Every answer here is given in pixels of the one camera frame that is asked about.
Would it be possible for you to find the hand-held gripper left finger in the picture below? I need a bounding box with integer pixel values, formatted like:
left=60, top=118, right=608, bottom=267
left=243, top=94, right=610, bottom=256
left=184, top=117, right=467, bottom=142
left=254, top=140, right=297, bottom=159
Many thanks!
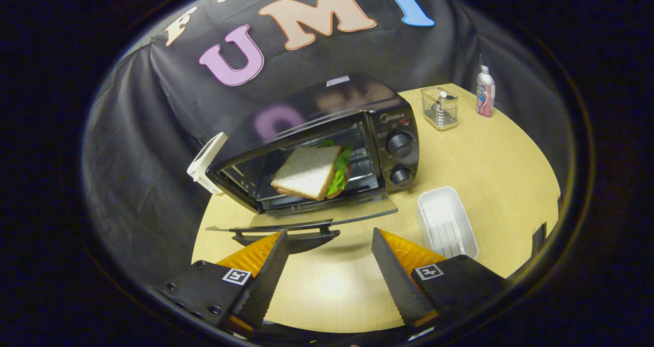
left=156, top=229, right=290, bottom=337

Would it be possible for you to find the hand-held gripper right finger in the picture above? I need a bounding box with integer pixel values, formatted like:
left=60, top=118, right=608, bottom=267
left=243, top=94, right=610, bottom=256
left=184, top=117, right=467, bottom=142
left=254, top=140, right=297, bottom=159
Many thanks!
left=371, top=228, right=509, bottom=332

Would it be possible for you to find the white bread lettuce sandwich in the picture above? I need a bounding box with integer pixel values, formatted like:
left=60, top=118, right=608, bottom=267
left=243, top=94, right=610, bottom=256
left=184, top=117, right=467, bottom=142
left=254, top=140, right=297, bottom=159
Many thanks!
left=270, top=140, right=354, bottom=201

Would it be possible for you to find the black toaster oven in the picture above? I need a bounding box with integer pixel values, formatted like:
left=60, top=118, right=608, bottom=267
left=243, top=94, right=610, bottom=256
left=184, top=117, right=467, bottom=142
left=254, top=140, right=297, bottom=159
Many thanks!
left=205, top=73, right=421, bottom=256

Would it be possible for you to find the white pop-up toaster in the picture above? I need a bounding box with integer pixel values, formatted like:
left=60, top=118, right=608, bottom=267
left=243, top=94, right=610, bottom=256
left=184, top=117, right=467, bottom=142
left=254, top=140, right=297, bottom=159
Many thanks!
left=187, top=132, right=229, bottom=195

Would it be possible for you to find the white plastic tray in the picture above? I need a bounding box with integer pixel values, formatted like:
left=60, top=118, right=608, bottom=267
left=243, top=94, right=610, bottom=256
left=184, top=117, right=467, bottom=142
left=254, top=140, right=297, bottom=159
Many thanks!
left=417, top=186, right=479, bottom=260

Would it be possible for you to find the small black table-edge object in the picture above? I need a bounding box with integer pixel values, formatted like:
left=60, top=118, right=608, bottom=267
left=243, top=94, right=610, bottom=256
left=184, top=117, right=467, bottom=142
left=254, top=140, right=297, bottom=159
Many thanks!
left=531, top=222, right=547, bottom=258

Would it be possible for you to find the black backdrop cloth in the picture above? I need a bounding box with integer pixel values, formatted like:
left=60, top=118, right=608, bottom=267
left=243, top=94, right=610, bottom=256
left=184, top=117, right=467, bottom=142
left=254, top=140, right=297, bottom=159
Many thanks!
left=82, top=0, right=570, bottom=286

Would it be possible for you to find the white spray bottle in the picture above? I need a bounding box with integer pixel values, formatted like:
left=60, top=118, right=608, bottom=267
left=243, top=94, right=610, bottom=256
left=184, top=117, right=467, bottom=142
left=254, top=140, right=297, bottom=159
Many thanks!
left=476, top=56, right=496, bottom=118

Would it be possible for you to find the clear wire-lined holder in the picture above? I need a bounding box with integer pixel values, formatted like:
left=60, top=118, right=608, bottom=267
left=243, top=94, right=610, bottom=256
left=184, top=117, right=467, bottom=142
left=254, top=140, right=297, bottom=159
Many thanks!
left=421, top=86, right=459, bottom=131

